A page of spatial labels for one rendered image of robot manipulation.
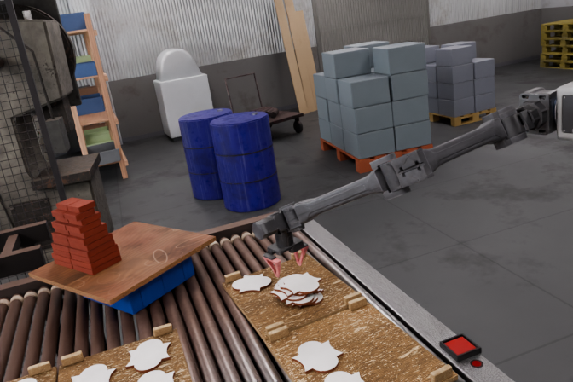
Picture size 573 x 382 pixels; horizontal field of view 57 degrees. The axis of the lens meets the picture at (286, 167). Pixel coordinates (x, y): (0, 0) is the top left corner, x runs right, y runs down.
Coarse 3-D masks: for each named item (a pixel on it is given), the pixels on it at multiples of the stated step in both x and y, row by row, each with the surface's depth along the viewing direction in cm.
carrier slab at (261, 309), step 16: (256, 272) 193; (272, 272) 192; (288, 272) 190; (304, 272) 188; (320, 272) 187; (224, 288) 187; (272, 288) 180; (320, 288) 176; (336, 288) 174; (240, 304) 173; (256, 304) 172; (272, 304) 170; (320, 304) 166; (336, 304) 165; (256, 320) 163; (272, 320) 162; (288, 320) 161; (304, 320) 159
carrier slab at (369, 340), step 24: (360, 312) 159; (288, 336) 153; (312, 336) 151; (336, 336) 149; (360, 336) 148; (384, 336) 146; (408, 336) 145; (288, 360) 142; (360, 360) 138; (384, 360) 137; (408, 360) 135; (432, 360) 134
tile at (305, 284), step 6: (288, 276) 176; (294, 276) 175; (300, 276) 174; (306, 276) 174; (312, 276) 173; (288, 282) 172; (294, 282) 171; (300, 282) 171; (306, 282) 170; (312, 282) 169; (282, 288) 170; (288, 288) 168; (294, 288) 167; (300, 288) 167; (306, 288) 166; (312, 288) 166; (318, 288) 167; (294, 294) 165
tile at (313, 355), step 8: (304, 344) 146; (312, 344) 146; (320, 344) 145; (328, 344) 145; (304, 352) 143; (312, 352) 142; (320, 352) 142; (328, 352) 142; (336, 352) 141; (296, 360) 141; (304, 360) 140; (312, 360) 139; (320, 360) 139; (328, 360) 138; (336, 360) 138; (304, 368) 137; (312, 368) 137; (320, 368) 136; (328, 368) 135
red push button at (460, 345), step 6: (450, 342) 141; (456, 342) 141; (462, 342) 140; (468, 342) 140; (450, 348) 139; (456, 348) 138; (462, 348) 138; (468, 348) 138; (474, 348) 137; (456, 354) 136
